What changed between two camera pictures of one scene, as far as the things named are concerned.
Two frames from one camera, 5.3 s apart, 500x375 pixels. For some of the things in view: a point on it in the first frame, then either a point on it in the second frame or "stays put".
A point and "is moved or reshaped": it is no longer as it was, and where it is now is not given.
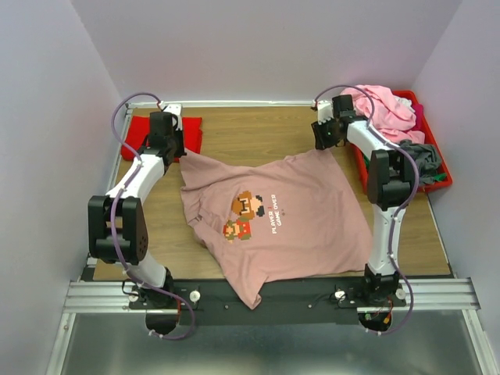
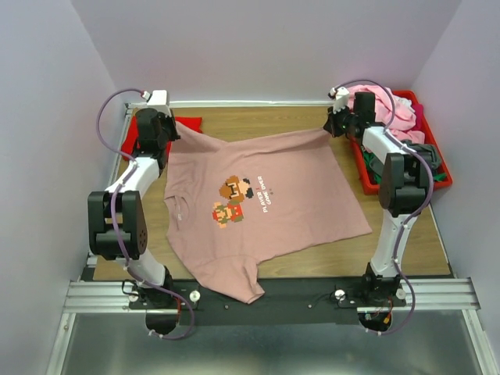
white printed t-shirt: (405, 101) stays put
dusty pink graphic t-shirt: (264, 222) is moved or reshaped
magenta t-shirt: (419, 110) stays put
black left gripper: (179, 133) -> (173, 135)
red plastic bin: (358, 156) stays put
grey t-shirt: (427, 158) stays put
